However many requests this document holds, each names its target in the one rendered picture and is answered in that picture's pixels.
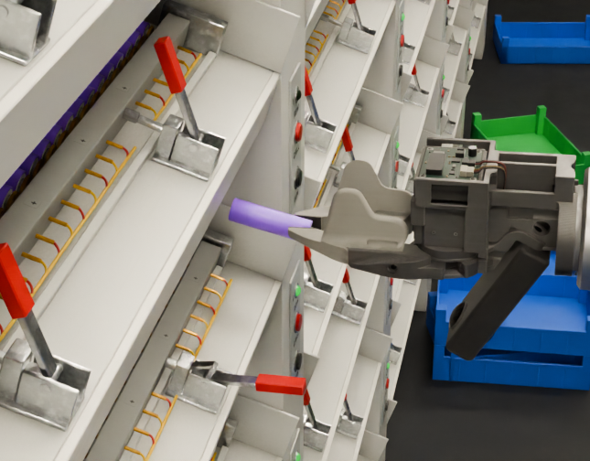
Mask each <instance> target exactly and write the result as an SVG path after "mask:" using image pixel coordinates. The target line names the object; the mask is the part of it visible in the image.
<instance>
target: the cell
mask: <svg viewBox="0 0 590 461"><path fill-rule="evenodd" d="M229 220H230V221H233V222H236V223H240V224H242V225H245V226H249V227H252V228H255V229H258V230H261V231H267V232H270V233H272V234H276V235H279V236H282V237H286V238H288V239H291V238H290V237H289V236H288V227H303V228H313V227H311V226H312V224H313V221H312V220H307V219H304V218H301V217H297V216H295V215H292V214H288V213H285V212H282V211H279V210H276V209H270V208H267V207H265V206H261V205H258V204H255V203H251V202H249V201H246V200H242V199H239V198H235V199H234V200H233V202H232V204H231V210H230V214H229ZM291 240H292V239H291Z"/></svg>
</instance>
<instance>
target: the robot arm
mask: <svg viewBox="0 0 590 461"><path fill-rule="evenodd" d="M442 144H452V145H472V146H470V147H469V148H465V147H462V146H459V147H443V146H442ZM474 145H476V146H474ZM575 162H576V155H557V154H542V153H526V152H510V151H497V150H496V141H493V140H477V139H461V138H444V137H428V136H427V140H426V145H425V146H424V147H423V150H422V153H421V156H420V160H419V163H418V167H417V169H416V173H415V177H414V180H413V194H411V193H410V192H408V191H406V190H404V189H398V188H387V187H385V186H384V185H383V184H382V183H381V182H380V180H379V178H378V177H377V175H376V173H375V171H374V169H373V167H372V165H371V164H370V163H369V162H367V161H363V160H353V161H350V162H349V163H347V164H346V166H345V167H344V170H343V173H342V177H341V179H340V183H339V186H338V191H337V192H336V193H335V194H334V196H333V198H332V202H331V206H326V207H319V208H314V209H306V210H302V211H298V212H296V213H295V214H294V215H295V216H297V217H301V218H304V219H307V220H312V221H313V224H312V226H311V227H313V228H303V227H288V236H289V237H290V238H291V239H293V240H295V241H298V242H300V243H302V244H304V245H305V246H306V247H308V248H310V249H312V250H314V251H316V252H319V253H321V254H323V255H325V256H326V257H328V258H330V259H332V260H334V261H337V262H340V263H344V264H348V265H349V267H350V268H354V269H357V270H361V271H364V272H368V273H374V274H377V275H381V276H385V277H390V278H396V279H408V280H416V279H437V280H444V279H455V278H469V277H472V276H474V275H476V274H477V273H482V275H481V277H480V278H479V279H478V281H477V282H476V284H475V285H474V286H473V287H472V289H471V290H470V291H469V293H468V294H467V296H466V297H465V298H464V299H463V301H462V302H461V303H460V304H458V305H457V306H456V307H455V308H454V309H453V311H452V313H451V315H450V317H449V326H448V328H449V330H448V335H447V340H446V344H445V346H446V349H447V350H448V351H450V352H452V353H454V354H455V355H457V356H458V357H460V358H462V359H464V360H467V361H470V360H472V359H474V357H475V356H476V355H477V354H478V352H479V351H480V350H481V349H482V348H483V347H484V346H485V345H486V343H488V342H489V341H490V340H491V339H492V337H493V336H494V334H495V332H496V331H497V329H498V328H499V327H500V325H501V324H502V323H503V322H504V320H505V319H506V318H507V317H508V315H509V314H510V313H511V311H512V310H513V309H514V308H515V306H516V305H517V304H518V303H519V302H520V300H521V299H522V298H523V297H524V296H525V295H526V294H527V292H528V291H529V290H530V289H531V287H532V286H533V285H534V283H535V282H536V281H537V280H538V278H539V277H540V276H541V275H542V273H543V272H544V271H545V269H546V268H547V267H548V266H549V264H550V255H551V251H555V252H556V255H555V268H554V275H563V276H572V272H573V271H577V281H576V285H577V286H578V288H579V289H580V290H588V291H590V167H588V168H587V169H586V170H585V177H584V184H583V185H578V181H579V180H578V179H575ZM412 232H413V238H414V241H412V242H411V243H410V244H409V243H405V242H406V240H407V238H408V235H409V234H411V233H412Z"/></svg>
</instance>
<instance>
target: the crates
mask: <svg viewBox="0 0 590 461"><path fill-rule="evenodd" d="M493 41H494V44H495V47H496V50H497V52H498V55H499V60H500V63H501V64H590V15H586V17H585V22H501V15H495V16H494V27H493ZM481 117H482V115H481V113H472V122H471V135H470V139H477V140H493V141H496V150H497V151H510V152H526V153H542V154H557V155H576V162H575V179H578V180H579V181H578V185H581V184H584V177H585V170H586V169H587V168H588V167H590V152H589V151H588V152H582V153H581V152H580V151H579V150H578V149H577V148H576V147H575V146H574V145H573V144H572V143H571V142H570V141H569V140H568V139H567V138H566V137H565V136H564V135H563V134H562V133H561V132H560V131H559V130H558V128H557V127H556V126H555V125H554V124H553V123H552V122H551V121H550V120H549V119H548V118H547V117H546V107H545V106H544V105H540V106H537V111H536V114H534V115H525V116H516V117H508V118H499V119H491V120H483V121H481ZM555 255H556V252H555V251H551V255H550V264H549V266H548V267H547V268H546V269H545V271H544V272H543V273H542V275H541V276H540V277H539V278H538V280H537V281H536V282H535V283H534V285H533V286H532V287H531V289H530V290H529V291H528V292H527V294H526V295H525V296H524V297H523V298H522V299H521V300H520V302H519V303H518V304H517V305H516V306H515V308H514V309H513V310H512V311H511V313H510V314H509V315H508V317H507V318H506V319H505V320H504V322H503V323H502V324H501V325H500V327H499V328H498V329H497V331H496V332H495V334H494V336H493V337H492V339H491V340H490V341H489V342H488V343H486V345H485V346H484V347H483V348H482V349H481V350H480V351H479V352H478V354H477V355H476V356H475V357H474V359H472V360H470V361H467V360H464V359H462V358H460V357H458V356H457V355H455V354H454V353H452V352H450V351H448V350H447V349H446V346H445V344H446V340H447V335H448V330H449V328H448V326H449V317H450V315H451V313H452V311H453V309H454V308H455V307H456V306H457V305H458V304H460V303H461V302H462V301H463V299H464V298H465V297H466V296H467V294H468V293H469V291H470V290H471V289H472V287H473V286H474V285H475V284H476V282H477V281H478V279H479V278H480V277H481V275H482V273H477V274H476V275H474V276H472V277H469V278H455V279H444V280H438V287H437V292H436V291H435V292H428V298H427V312H426V326H427V328H428V330H429V333H430V335H431V338H432V340H433V342H434V360H433V380H442V381H467V382H481V383H494V384H507V385H520V386H533V387H546V388H559V389H572V390H586V391H590V291H588V290H580V289H579V288H578V286H577V285H576V281H577V275H574V274H575V272H576V271H573V272H572V276H563V275H554V268H555Z"/></svg>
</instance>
